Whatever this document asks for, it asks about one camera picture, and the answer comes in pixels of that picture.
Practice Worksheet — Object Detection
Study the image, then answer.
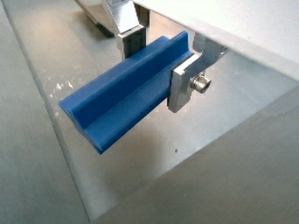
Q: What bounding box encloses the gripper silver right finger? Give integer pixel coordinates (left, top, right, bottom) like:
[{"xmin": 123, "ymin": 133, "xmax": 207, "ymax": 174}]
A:
[{"xmin": 167, "ymin": 33, "xmax": 227, "ymax": 113}]

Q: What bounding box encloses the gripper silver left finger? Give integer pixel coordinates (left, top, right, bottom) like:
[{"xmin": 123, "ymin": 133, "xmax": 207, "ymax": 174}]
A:
[{"xmin": 103, "ymin": 0, "xmax": 146, "ymax": 59}]

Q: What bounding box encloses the blue star prism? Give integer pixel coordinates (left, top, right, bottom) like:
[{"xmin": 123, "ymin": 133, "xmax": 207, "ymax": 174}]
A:
[{"xmin": 60, "ymin": 31, "xmax": 191, "ymax": 153}]

